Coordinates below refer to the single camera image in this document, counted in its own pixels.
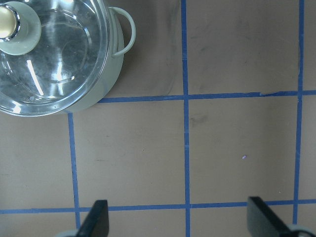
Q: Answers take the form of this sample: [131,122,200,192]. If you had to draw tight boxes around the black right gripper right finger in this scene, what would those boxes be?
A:
[247,197,296,237]

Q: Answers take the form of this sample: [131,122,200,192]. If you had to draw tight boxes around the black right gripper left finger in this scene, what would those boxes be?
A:
[75,200,109,237]

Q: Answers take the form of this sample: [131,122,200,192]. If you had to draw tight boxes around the glass pot lid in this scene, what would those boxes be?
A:
[0,0,110,117]

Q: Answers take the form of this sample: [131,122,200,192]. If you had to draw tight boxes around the pale green electric pot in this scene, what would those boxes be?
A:
[63,4,136,114]

